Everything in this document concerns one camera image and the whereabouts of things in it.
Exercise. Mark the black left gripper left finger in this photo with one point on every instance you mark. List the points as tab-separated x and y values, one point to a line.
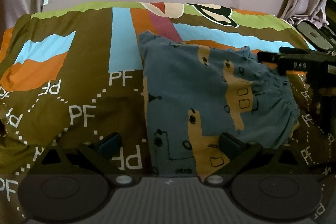
94	158

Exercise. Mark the colourful patterned bed sheet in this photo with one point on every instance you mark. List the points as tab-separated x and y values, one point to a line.
71	77

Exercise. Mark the blue car-print pants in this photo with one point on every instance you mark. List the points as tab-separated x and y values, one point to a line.
194	92

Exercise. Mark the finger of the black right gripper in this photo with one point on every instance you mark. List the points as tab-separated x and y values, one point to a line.
268	57

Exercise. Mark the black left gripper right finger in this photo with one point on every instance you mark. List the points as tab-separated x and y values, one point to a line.
253	159

